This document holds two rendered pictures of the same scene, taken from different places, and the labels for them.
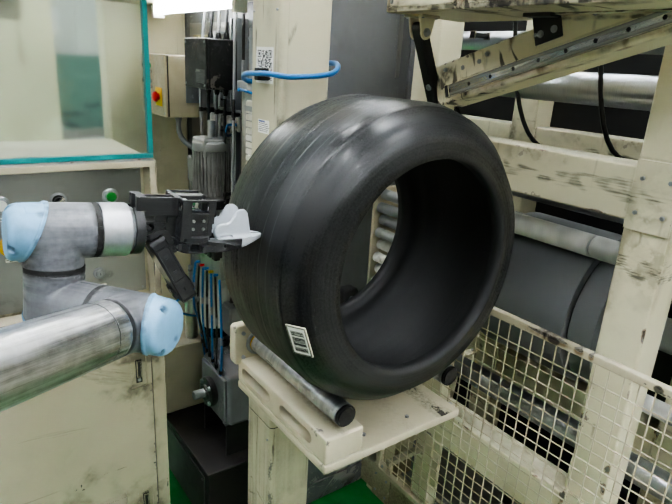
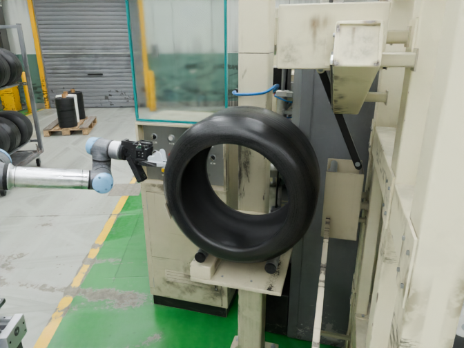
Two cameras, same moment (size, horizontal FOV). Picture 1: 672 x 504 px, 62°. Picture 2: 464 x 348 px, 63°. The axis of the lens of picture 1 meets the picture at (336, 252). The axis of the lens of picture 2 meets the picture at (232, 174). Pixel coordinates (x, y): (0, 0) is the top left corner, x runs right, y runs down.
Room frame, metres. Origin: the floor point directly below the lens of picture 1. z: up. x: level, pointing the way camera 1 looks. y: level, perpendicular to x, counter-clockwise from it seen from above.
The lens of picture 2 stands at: (0.23, -1.14, 1.70)
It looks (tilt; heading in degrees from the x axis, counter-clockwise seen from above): 20 degrees down; 53
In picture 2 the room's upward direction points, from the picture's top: straight up
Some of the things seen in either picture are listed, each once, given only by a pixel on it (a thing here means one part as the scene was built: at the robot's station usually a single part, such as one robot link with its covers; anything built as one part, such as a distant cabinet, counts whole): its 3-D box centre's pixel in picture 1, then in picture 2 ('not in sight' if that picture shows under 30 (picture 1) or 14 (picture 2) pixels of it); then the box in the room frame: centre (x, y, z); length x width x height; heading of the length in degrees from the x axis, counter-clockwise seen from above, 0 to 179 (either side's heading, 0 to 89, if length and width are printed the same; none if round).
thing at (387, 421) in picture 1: (345, 396); (245, 262); (1.13, -0.04, 0.80); 0.37 x 0.36 x 0.02; 127
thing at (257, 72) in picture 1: (290, 72); (255, 90); (1.32, 0.13, 1.50); 0.19 x 0.19 x 0.06; 37
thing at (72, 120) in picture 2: not in sight; (70, 110); (2.20, 6.92, 0.38); 1.20 x 0.80 x 0.76; 64
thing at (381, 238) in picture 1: (412, 243); (341, 197); (1.53, -0.21, 1.05); 0.20 x 0.15 x 0.30; 37
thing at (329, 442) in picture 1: (294, 400); (214, 249); (1.04, 0.07, 0.84); 0.36 x 0.09 x 0.06; 37
